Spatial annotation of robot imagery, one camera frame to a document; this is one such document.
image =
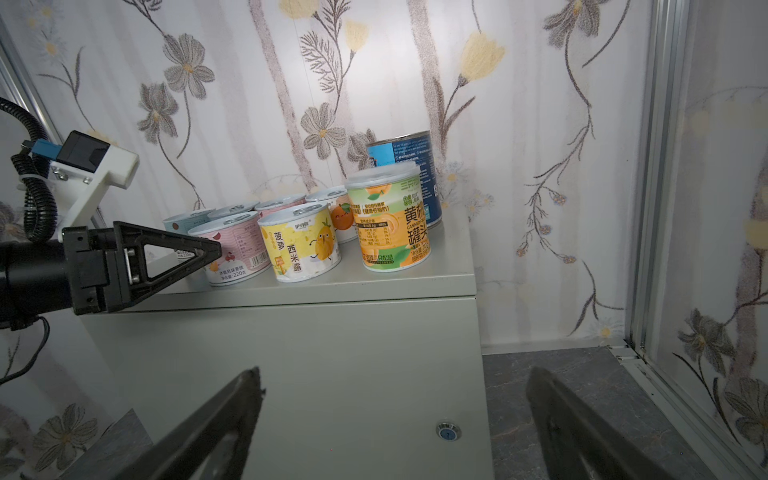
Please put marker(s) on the white lid can beige label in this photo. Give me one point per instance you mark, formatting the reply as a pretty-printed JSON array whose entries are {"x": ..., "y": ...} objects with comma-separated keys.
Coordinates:
[{"x": 244, "y": 254}]

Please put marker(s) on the white lid can blue label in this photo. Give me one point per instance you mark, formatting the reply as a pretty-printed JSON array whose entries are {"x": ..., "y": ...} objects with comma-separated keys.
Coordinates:
[{"x": 183, "y": 223}]

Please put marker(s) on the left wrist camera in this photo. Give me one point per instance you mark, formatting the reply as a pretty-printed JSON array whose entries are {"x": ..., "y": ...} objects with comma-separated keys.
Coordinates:
[{"x": 82, "y": 169}]

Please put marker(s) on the grey metal cabinet box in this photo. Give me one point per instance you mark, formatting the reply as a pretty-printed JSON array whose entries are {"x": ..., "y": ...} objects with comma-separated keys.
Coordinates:
[{"x": 358, "y": 367}]

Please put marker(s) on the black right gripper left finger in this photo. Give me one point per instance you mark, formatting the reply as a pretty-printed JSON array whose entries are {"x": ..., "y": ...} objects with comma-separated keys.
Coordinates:
[{"x": 213, "y": 442}]

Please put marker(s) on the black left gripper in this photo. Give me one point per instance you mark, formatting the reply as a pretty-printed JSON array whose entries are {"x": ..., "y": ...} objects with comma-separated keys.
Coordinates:
[{"x": 112, "y": 269}]

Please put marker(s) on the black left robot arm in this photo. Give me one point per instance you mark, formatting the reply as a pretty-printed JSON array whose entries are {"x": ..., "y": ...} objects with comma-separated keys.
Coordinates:
[{"x": 64, "y": 263}]

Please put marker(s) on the plastic lid can yellow label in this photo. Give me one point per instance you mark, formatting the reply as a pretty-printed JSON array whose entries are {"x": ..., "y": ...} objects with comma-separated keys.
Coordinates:
[{"x": 390, "y": 216}]

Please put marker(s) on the round cabinet lock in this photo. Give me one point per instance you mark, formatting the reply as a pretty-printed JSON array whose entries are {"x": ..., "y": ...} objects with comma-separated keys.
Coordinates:
[{"x": 448, "y": 431}]

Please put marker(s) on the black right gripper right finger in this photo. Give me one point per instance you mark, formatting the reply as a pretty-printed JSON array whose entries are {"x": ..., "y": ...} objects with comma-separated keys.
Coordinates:
[{"x": 573, "y": 437}]

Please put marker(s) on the white lid can orange label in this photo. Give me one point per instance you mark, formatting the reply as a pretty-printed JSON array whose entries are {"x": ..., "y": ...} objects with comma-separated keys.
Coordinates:
[{"x": 339, "y": 204}]

